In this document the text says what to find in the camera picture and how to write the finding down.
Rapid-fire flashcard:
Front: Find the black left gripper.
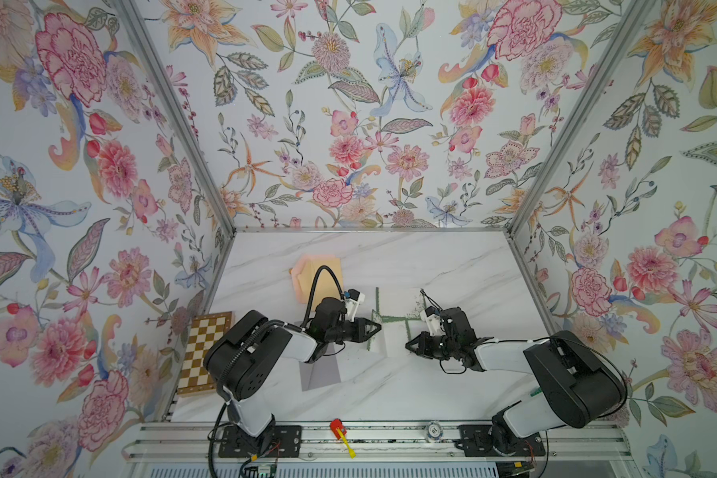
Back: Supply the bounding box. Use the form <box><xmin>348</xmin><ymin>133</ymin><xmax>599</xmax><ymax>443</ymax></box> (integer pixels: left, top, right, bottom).
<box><xmin>323</xmin><ymin>317</ymin><xmax>384</xmax><ymax>345</ymax></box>

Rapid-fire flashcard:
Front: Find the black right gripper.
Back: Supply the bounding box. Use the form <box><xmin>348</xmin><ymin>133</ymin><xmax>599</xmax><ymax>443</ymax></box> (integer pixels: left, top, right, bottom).
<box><xmin>404</xmin><ymin>331</ymin><xmax>459</xmax><ymax>359</ymax></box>

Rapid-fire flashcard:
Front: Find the grey lavender envelope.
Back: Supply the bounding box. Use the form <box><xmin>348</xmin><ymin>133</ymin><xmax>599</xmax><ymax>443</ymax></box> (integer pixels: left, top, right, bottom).
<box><xmin>299</xmin><ymin>345</ymin><xmax>342</xmax><ymax>392</ymax></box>

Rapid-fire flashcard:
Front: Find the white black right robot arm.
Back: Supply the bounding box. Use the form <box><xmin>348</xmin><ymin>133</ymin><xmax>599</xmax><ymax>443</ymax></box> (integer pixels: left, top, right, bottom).
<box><xmin>406</xmin><ymin>307</ymin><xmax>627</xmax><ymax>443</ymax></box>

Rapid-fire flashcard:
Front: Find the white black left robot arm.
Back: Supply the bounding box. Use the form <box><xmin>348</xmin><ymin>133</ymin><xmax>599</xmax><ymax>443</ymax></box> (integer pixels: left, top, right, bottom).
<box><xmin>202</xmin><ymin>290</ymin><xmax>382</xmax><ymax>438</ymax></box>

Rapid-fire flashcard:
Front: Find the green bordered letter paper underneath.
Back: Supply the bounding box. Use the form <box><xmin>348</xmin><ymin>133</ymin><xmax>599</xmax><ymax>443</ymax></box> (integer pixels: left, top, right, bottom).
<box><xmin>374</xmin><ymin>286</ymin><xmax>427</xmax><ymax>320</ymax></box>

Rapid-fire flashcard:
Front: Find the yellow envelope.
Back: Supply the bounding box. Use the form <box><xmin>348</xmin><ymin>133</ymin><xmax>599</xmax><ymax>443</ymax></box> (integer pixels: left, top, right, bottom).
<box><xmin>306</xmin><ymin>255</ymin><xmax>345</xmax><ymax>312</ymax></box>

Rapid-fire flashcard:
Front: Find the pink envelope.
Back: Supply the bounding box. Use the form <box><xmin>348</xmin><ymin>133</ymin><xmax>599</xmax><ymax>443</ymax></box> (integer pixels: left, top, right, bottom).
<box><xmin>290</xmin><ymin>255</ymin><xmax>317</xmax><ymax>304</ymax></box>

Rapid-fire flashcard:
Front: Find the round silver knob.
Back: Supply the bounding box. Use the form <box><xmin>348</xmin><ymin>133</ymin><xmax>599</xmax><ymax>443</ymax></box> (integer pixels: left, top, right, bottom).
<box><xmin>425</xmin><ymin>421</ymin><xmax>443</xmax><ymax>442</ymax></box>

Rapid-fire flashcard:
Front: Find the yellow stick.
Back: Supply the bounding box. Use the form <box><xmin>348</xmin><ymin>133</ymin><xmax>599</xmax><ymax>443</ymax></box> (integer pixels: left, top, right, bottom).
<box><xmin>340</xmin><ymin>434</ymin><xmax>357</xmax><ymax>459</ymax></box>

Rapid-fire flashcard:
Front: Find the wooden checkered chessboard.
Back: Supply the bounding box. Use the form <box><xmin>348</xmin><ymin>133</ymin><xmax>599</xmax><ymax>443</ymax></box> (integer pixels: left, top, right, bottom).
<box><xmin>176</xmin><ymin>312</ymin><xmax>235</xmax><ymax>396</ymax></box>

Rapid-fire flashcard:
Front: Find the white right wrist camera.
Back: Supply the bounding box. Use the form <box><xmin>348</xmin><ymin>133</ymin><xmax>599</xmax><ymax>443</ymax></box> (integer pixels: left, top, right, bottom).
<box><xmin>420</xmin><ymin>309</ymin><xmax>444</xmax><ymax>337</ymax></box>

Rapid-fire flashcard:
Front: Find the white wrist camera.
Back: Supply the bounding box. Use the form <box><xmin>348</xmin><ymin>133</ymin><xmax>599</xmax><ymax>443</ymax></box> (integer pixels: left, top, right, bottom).
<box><xmin>344</xmin><ymin>289</ymin><xmax>366</xmax><ymax>322</ymax></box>
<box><xmin>420</xmin><ymin>309</ymin><xmax>444</xmax><ymax>337</ymax></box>

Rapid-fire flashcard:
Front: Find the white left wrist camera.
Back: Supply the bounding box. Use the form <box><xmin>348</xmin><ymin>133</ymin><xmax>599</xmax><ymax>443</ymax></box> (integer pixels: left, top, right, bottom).
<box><xmin>344</xmin><ymin>289</ymin><xmax>366</xmax><ymax>322</ymax></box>

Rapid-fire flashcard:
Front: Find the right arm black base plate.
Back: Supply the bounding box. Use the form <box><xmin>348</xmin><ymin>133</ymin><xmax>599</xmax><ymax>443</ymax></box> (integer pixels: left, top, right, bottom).
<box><xmin>456</xmin><ymin>423</ymin><xmax>547</xmax><ymax>458</ymax></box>

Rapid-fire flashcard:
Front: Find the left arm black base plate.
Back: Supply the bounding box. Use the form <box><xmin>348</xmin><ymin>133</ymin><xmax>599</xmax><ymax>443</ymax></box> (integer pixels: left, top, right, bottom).
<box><xmin>216</xmin><ymin>425</ymin><xmax>303</xmax><ymax>458</ymax></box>

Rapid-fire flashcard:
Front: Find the black corrugated left cable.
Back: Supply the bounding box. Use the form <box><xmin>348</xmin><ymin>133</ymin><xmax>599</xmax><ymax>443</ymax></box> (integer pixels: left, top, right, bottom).
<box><xmin>207</xmin><ymin>264</ymin><xmax>345</xmax><ymax>478</ymax></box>

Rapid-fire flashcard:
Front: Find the aluminium front rail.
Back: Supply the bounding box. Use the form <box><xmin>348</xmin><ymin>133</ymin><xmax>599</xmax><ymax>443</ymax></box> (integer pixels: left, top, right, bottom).
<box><xmin>123</xmin><ymin>420</ymin><xmax>631</xmax><ymax>464</ymax></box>

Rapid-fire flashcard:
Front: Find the aluminium corner frame post left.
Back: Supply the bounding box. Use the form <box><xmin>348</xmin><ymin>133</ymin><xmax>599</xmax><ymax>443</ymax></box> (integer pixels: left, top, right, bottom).
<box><xmin>114</xmin><ymin>0</ymin><xmax>236</xmax><ymax>239</ymax></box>

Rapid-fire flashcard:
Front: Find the aluminium corner frame post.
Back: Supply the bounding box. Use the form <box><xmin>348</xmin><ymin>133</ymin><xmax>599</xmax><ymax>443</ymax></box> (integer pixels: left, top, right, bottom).
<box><xmin>114</xmin><ymin>0</ymin><xmax>236</xmax><ymax>239</ymax></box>
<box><xmin>507</xmin><ymin>0</ymin><xmax>641</xmax><ymax>234</ymax></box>

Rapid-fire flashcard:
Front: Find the aluminium corner frame post right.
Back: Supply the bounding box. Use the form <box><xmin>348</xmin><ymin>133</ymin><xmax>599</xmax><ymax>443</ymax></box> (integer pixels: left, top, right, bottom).
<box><xmin>507</xmin><ymin>0</ymin><xmax>641</xmax><ymax>234</ymax></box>

